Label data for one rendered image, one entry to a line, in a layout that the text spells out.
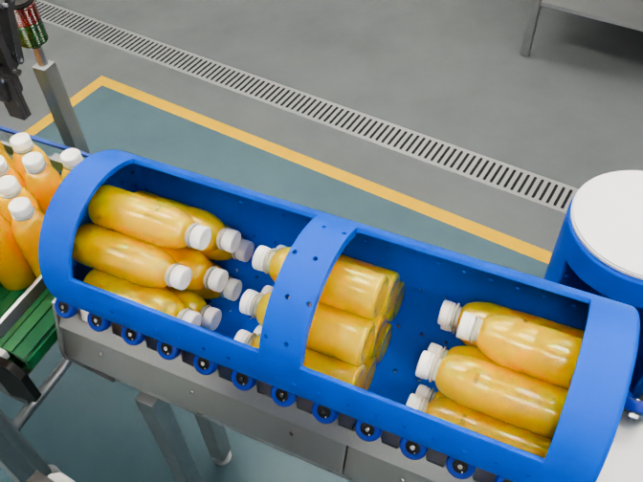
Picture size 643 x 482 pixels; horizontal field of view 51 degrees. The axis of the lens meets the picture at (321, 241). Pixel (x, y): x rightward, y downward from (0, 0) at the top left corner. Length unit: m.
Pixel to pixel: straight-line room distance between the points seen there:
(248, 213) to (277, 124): 1.94
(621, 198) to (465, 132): 1.78
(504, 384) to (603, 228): 0.47
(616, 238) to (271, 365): 0.67
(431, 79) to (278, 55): 0.79
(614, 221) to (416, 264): 0.41
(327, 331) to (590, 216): 0.59
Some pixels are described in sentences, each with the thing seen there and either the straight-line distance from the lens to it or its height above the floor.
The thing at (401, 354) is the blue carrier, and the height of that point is 0.96.
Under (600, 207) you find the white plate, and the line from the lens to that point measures 1.36.
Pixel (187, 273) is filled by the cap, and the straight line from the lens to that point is 1.10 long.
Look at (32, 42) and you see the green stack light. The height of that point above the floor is 1.17.
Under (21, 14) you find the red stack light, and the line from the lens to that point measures 1.61.
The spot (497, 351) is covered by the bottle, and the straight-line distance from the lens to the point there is 0.95.
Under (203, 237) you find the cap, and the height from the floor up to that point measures 1.16.
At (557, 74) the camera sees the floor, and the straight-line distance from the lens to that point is 3.55.
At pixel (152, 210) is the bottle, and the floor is 1.19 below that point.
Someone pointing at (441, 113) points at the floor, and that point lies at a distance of 3.20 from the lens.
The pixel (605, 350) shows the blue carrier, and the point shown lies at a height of 1.23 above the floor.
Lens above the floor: 1.96
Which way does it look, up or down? 49 degrees down
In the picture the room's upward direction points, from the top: 3 degrees counter-clockwise
